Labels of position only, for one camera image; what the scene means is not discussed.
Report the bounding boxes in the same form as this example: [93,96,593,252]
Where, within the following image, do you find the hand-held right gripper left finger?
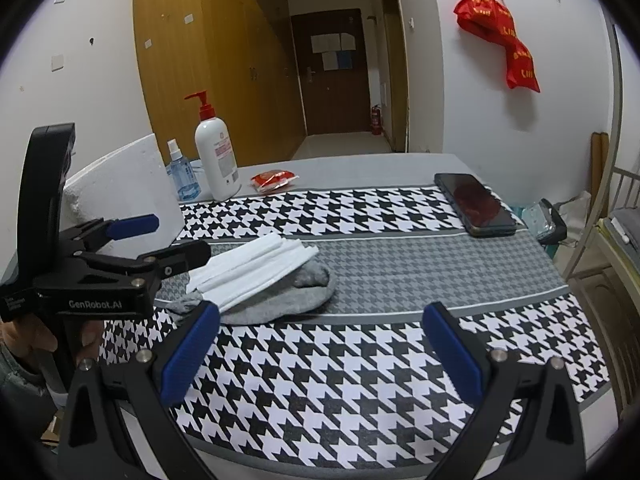
[57,300,222,480]

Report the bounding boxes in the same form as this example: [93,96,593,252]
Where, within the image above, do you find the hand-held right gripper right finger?
[421,301,587,480]

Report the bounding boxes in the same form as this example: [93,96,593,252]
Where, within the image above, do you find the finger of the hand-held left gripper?
[75,239,212,287]
[60,212,161,261]

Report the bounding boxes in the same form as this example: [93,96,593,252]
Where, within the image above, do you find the white foam box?
[60,133,185,246]

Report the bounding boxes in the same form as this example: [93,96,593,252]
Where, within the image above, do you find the white cloth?
[185,234,320,313]

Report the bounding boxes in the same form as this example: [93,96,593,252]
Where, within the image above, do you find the person's left hand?
[0,316,104,363]

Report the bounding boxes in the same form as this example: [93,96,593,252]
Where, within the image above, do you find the clear spray bottle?
[166,139,202,202]

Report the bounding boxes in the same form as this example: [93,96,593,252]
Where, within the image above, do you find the white red pump bottle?
[184,91,242,202]

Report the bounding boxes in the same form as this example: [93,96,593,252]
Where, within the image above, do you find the houndstooth table cloth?
[95,152,615,466]

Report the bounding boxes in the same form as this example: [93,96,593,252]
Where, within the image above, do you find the red snack packet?
[250,169,299,193]

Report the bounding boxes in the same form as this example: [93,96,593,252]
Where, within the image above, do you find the grey sock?
[162,260,337,326]

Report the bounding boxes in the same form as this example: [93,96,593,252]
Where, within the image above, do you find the black smartphone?
[434,173,518,238]

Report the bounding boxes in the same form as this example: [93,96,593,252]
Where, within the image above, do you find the clear plastic packet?
[515,202,551,240]

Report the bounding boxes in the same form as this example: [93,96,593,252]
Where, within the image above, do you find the wooden wardrobe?
[132,0,307,168]

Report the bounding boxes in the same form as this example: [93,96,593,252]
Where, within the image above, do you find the dark brown entrance door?
[291,8,373,136]

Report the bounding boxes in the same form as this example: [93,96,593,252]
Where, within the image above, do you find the wooden boards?
[591,131,610,196]

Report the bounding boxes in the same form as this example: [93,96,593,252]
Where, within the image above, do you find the paper notices on door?
[311,32,357,72]

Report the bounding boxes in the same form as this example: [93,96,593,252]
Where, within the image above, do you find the light wooden side door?
[379,0,410,153]

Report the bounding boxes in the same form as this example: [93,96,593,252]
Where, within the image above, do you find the red plastic bag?
[454,0,542,93]

